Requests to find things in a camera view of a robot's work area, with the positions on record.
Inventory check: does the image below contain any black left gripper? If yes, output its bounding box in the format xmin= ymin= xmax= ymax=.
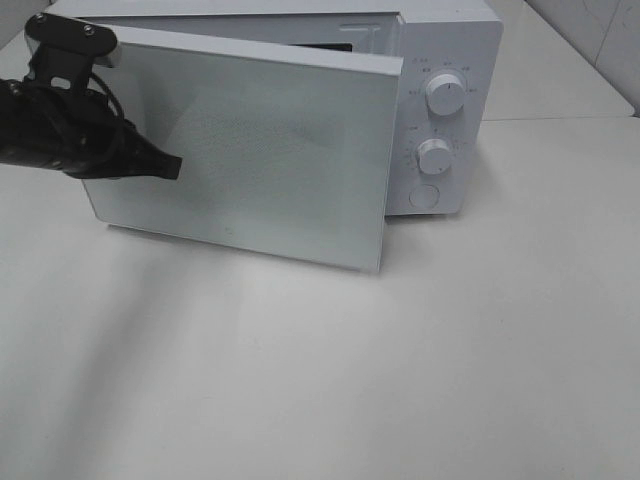
xmin=1 ymin=77 xmax=182 ymax=180

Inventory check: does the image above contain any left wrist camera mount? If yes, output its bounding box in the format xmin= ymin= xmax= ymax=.
xmin=24 ymin=13 xmax=118 ymax=95

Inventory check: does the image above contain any lower white round knob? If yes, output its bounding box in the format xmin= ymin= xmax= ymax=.
xmin=416 ymin=138 xmax=453 ymax=175

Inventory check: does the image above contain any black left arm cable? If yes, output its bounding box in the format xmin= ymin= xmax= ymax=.
xmin=84 ymin=74 xmax=139 ymax=161

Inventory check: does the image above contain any white microwave oven body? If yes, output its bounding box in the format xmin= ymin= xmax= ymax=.
xmin=51 ymin=1 xmax=503 ymax=216

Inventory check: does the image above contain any white round door button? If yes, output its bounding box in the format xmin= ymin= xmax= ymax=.
xmin=409 ymin=184 xmax=440 ymax=210

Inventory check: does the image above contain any white round knob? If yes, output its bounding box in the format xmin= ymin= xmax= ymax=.
xmin=416 ymin=138 xmax=453 ymax=175
xmin=425 ymin=70 xmax=466 ymax=116

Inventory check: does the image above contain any white microwave door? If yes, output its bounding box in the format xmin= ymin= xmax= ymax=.
xmin=84 ymin=27 xmax=403 ymax=272

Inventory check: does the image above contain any upper white round knob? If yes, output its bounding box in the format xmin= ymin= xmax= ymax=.
xmin=425 ymin=70 xmax=466 ymax=116

